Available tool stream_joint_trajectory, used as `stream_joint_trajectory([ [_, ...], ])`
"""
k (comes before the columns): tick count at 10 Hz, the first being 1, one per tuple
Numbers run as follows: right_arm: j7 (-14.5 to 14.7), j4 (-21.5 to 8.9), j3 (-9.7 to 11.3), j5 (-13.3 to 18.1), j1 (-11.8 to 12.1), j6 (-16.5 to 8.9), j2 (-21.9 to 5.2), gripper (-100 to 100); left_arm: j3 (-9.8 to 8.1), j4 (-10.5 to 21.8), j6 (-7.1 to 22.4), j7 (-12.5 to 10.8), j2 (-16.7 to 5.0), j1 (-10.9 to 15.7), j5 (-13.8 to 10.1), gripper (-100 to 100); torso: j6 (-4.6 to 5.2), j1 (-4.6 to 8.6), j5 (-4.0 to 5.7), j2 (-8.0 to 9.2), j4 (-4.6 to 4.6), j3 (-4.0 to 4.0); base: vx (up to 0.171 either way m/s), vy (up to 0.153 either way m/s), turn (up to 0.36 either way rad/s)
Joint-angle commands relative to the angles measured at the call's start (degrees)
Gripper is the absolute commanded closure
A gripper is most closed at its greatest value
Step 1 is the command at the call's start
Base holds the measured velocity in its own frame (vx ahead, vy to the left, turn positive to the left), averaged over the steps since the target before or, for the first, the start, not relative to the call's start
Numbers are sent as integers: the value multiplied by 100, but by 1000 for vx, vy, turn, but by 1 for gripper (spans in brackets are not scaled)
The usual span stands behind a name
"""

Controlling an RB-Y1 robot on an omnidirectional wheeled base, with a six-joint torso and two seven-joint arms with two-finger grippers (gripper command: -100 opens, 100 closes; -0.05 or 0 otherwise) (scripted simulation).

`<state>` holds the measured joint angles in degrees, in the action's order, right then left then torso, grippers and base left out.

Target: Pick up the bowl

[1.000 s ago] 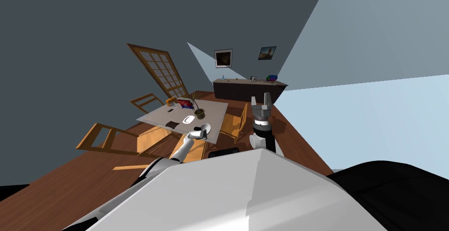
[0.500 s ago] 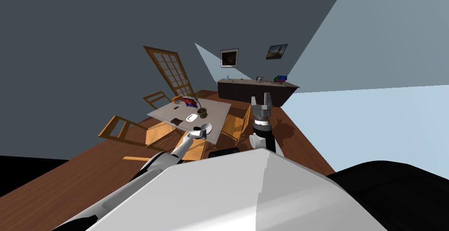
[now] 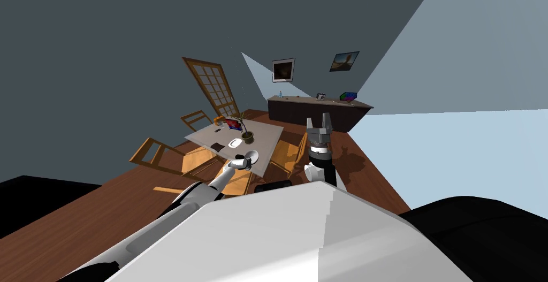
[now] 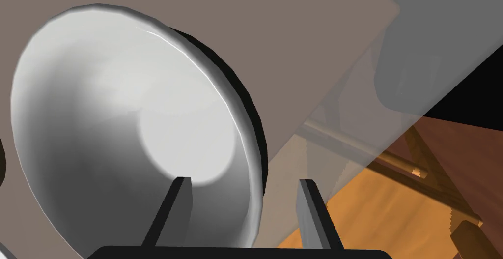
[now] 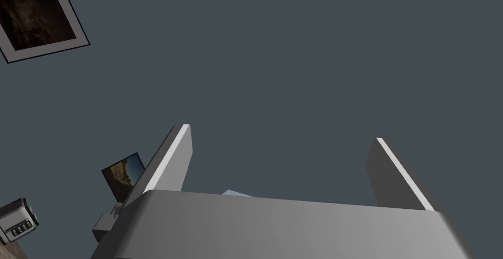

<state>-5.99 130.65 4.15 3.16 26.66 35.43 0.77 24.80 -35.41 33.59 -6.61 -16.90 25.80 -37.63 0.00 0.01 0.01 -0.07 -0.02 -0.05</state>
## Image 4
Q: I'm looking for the white bowl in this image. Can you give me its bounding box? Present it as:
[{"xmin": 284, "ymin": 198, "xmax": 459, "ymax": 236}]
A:
[{"xmin": 10, "ymin": 3, "xmax": 270, "ymax": 259}]

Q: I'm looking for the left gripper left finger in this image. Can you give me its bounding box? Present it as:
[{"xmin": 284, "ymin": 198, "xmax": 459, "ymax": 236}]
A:
[{"xmin": 141, "ymin": 176, "xmax": 193, "ymax": 248}]

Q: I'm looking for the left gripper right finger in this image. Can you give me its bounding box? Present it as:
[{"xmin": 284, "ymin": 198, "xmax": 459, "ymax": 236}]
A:
[{"xmin": 295, "ymin": 178, "xmax": 345, "ymax": 250}]

